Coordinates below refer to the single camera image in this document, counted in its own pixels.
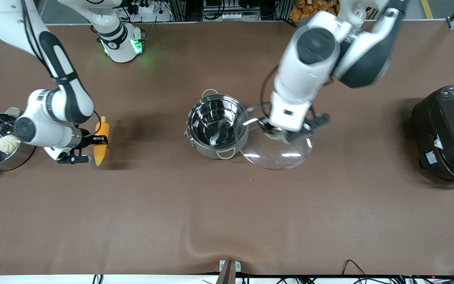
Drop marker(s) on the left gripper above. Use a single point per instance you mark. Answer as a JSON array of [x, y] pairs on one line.
[[268, 128]]

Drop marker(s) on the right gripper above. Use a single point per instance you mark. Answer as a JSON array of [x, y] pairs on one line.
[[88, 141]]

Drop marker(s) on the yellow corn cob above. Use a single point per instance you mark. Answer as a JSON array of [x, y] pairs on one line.
[[101, 154]]

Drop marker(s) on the glass pot lid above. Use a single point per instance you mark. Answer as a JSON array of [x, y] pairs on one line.
[[276, 156]]

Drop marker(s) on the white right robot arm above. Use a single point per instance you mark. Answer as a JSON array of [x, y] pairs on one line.
[[69, 98]]

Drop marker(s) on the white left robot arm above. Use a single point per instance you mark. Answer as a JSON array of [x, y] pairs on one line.
[[313, 59]]

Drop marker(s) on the white steamed bun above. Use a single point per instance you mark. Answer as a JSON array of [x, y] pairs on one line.
[[9, 144]]

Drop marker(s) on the brown table cover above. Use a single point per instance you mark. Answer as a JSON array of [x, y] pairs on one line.
[[227, 213]]

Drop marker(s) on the orange packaged buns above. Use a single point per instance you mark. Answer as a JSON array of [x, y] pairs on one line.
[[298, 10]]

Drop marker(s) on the white power strip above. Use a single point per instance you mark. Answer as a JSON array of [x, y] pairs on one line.
[[144, 8]]

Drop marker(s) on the black rice cooker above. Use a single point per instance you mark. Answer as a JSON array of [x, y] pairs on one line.
[[447, 134]]

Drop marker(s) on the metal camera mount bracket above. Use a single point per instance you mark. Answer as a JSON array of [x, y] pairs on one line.
[[229, 270]]

